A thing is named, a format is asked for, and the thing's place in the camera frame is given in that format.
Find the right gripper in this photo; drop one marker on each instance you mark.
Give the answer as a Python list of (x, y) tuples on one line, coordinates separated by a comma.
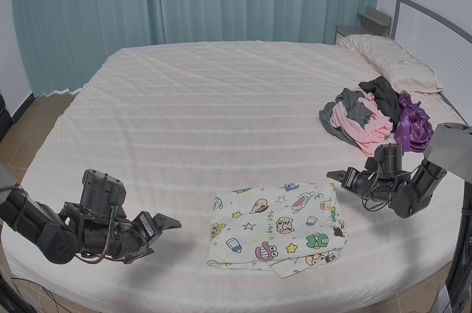
[(356, 180)]

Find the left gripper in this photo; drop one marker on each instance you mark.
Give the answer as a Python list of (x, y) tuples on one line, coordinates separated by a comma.
[(145, 230)]

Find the white printed pyjama top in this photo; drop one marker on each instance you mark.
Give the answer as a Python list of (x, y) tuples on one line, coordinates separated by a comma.
[(276, 230)]

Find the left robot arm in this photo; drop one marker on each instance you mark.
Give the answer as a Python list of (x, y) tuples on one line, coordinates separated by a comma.
[(44, 230)]

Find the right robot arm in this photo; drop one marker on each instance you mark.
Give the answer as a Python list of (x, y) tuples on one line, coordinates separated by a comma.
[(450, 149)]

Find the pink garment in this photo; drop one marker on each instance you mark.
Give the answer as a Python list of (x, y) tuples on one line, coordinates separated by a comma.
[(372, 141)]

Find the purple garment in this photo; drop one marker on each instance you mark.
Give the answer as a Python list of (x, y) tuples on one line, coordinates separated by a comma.
[(415, 127)]

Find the dark grey garment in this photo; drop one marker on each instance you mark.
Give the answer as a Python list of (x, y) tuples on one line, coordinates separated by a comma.
[(385, 93)]

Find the bed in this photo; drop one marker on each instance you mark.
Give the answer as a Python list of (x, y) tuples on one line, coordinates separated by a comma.
[(184, 101)]

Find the grey bedside table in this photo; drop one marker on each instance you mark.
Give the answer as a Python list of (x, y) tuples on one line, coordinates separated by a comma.
[(372, 18)]

